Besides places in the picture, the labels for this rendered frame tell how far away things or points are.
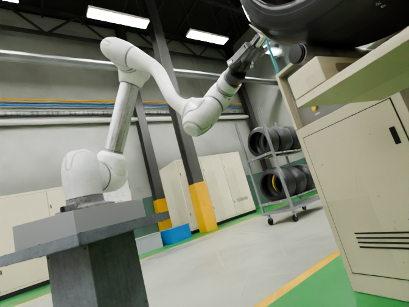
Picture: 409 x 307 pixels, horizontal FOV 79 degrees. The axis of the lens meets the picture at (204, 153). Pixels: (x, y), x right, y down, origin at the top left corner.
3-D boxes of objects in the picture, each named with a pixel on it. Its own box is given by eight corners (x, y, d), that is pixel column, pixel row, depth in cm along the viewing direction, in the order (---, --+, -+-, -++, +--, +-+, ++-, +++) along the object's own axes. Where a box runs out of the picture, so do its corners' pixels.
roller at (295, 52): (367, 59, 76) (380, 46, 72) (377, 69, 74) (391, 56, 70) (284, 55, 60) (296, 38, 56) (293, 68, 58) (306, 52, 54)
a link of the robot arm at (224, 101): (241, 89, 105) (227, 106, 98) (225, 109, 118) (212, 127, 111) (221, 73, 105) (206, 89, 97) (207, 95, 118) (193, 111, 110)
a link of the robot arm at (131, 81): (78, 189, 124) (104, 187, 146) (106, 197, 121) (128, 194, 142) (115, 43, 129) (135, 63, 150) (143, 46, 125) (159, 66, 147)
